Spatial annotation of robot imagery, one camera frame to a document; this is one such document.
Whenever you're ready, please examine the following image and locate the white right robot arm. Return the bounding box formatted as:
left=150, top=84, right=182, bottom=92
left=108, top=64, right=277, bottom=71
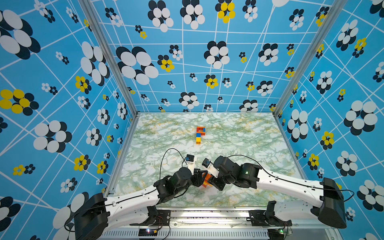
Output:
left=202, top=156, right=347, bottom=229

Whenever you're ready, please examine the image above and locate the orange long lego plate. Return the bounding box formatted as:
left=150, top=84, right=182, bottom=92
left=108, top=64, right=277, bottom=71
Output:
left=202, top=173, right=212, bottom=188

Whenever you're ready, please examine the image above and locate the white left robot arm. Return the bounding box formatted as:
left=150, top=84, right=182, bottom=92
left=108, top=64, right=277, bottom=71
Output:
left=74, top=155, right=208, bottom=240

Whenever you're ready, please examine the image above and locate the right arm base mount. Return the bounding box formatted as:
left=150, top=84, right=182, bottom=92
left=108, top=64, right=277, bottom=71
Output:
left=247, top=210, right=292, bottom=227

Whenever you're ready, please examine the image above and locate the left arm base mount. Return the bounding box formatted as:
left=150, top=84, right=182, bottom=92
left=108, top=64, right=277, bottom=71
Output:
left=130, top=209, right=171, bottom=227

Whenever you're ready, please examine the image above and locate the right aluminium corner post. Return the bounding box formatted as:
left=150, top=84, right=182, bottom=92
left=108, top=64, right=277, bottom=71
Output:
left=274, top=0, right=348, bottom=119

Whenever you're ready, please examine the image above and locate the aluminium front rail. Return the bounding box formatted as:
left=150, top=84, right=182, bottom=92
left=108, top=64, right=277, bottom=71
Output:
left=99, top=208, right=342, bottom=240

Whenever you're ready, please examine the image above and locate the aluminium corner post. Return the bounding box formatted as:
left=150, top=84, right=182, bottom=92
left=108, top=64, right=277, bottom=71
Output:
left=79, top=0, right=138, bottom=119
left=274, top=0, right=348, bottom=119

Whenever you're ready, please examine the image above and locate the left aluminium corner post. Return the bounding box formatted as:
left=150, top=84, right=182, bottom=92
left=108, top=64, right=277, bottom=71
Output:
left=79, top=0, right=138, bottom=119

